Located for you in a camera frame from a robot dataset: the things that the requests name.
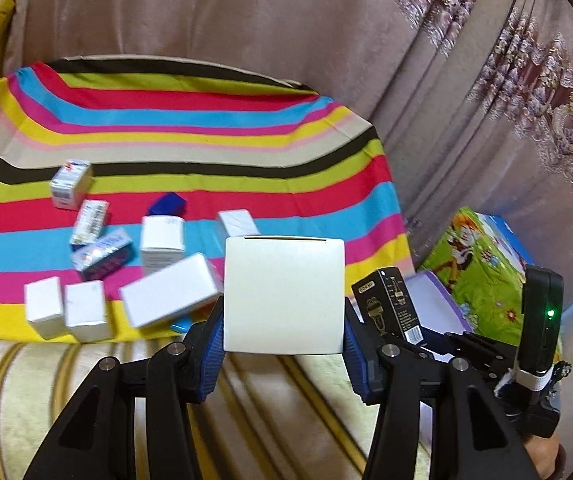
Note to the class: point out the narrow white medicine box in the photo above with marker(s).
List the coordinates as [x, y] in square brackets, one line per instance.
[90, 222]

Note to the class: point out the small dark blue box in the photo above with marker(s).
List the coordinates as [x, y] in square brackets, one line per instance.
[167, 205]

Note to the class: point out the small white box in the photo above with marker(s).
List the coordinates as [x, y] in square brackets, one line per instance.
[86, 310]
[42, 307]

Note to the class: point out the purple white box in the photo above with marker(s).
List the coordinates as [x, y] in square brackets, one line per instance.
[434, 300]

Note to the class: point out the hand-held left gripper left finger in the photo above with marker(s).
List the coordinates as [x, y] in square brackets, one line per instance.
[211, 355]

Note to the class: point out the square white box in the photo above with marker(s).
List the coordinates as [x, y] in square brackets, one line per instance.
[284, 295]

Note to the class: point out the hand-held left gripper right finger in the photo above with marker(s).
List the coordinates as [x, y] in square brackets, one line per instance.
[354, 355]

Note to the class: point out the black printed box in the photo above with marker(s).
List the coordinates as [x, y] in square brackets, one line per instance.
[391, 305]

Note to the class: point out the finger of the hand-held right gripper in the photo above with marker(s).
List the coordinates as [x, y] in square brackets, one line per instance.
[481, 352]

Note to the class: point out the colourful striped cloth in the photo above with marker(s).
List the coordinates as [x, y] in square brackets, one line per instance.
[191, 125]

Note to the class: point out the long white box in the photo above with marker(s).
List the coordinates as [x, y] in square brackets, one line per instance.
[171, 295]

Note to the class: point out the beige striped sofa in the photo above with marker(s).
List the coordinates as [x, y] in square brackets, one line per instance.
[276, 410]

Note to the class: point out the silver blue box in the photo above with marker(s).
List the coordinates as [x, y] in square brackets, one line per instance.
[101, 256]

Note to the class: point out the white red mark medicine box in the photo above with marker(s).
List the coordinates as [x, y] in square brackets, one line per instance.
[70, 182]

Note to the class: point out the flat white box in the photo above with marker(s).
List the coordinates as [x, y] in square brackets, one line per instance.
[236, 221]

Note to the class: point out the upright white box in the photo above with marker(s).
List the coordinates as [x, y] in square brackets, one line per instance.
[163, 242]

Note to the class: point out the person's right hand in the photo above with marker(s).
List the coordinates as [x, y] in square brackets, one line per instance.
[541, 455]

